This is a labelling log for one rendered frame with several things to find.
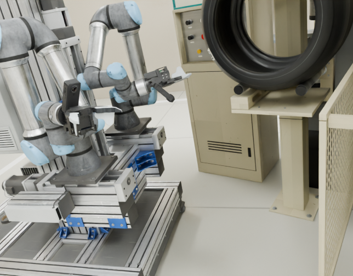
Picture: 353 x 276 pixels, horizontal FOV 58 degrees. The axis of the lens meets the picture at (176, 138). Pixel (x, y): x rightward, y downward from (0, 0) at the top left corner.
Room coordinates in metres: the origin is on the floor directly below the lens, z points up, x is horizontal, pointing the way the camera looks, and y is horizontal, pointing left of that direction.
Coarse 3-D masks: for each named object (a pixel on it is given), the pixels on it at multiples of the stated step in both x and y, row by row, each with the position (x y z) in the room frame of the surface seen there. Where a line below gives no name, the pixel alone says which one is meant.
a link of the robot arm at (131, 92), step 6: (132, 84) 1.43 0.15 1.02; (114, 90) 1.43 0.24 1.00; (126, 90) 1.40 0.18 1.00; (132, 90) 1.42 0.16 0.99; (114, 96) 1.42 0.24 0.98; (120, 96) 1.42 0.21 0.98; (126, 96) 1.42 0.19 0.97; (132, 96) 1.42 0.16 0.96; (138, 96) 1.44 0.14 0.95; (120, 102) 1.44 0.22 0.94
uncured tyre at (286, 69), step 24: (216, 0) 1.42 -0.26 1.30; (240, 0) 1.67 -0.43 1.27; (336, 0) 1.16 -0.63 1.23; (216, 24) 1.61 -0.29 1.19; (240, 24) 1.67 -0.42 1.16; (336, 24) 1.16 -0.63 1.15; (216, 48) 1.44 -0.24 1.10; (240, 48) 1.66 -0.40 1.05; (312, 48) 1.19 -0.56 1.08; (336, 48) 1.20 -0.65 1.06; (240, 72) 1.38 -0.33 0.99; (264, 72) 1.56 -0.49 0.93; (288, 72) 1.25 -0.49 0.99; (312, 72) 1.23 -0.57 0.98
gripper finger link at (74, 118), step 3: (72, 114) 0.90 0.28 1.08; (75, 114) 0.89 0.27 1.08; (78, 114) 0.90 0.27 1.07; (69, 117) 0.88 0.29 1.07; (72, 117) 0.87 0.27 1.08; (75, 117) 0.86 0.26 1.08; (78, 117) 0.86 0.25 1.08; (72, 120) 0.86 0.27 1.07; (75, 120) 0.85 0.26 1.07; (78, 120) 0.84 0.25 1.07; (75, 123) 0.85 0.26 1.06; (78, 123) 0.84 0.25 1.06; (75, 126) 0.86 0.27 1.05; (75, 129) 0.87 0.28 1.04; (75, 132) 0.87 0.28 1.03
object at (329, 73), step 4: (332, 60) 1.49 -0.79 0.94; (328, 64) 1.50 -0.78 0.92; (332, 64) 1.49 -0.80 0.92; (328, 68) 1.50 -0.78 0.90; (332, 68) 1.49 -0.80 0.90; (324, 72) 1.51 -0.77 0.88; (328, 72) 1.50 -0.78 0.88; (332, 72) 1.49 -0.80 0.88; (324, 76) 1.51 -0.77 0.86; (328, 76) 1.50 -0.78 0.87; (332, 76) 1.49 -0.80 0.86
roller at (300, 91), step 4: (324, 68) 1.51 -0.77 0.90; (320, 72) 1.44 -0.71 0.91; (316, 76) 1.39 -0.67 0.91; (320, 76) 1.45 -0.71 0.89; (308, 80) 1.31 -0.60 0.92; (312, 80) 1.33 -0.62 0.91; (316, 80) 1.39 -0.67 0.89; (300, 84) 1.27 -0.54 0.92; (304, 84) 1.27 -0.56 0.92; (308, 84) 1.28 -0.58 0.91; (312, 84) 1.33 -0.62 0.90; (296, 88) 1.27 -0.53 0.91; (300, 88) 1.26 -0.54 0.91; (304, 88) 1.25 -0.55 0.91; (308, 88) 1.27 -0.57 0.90; (296, 92) 1.27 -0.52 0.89; (300, 92) 1.26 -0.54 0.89; (304, 92) 1.25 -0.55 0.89
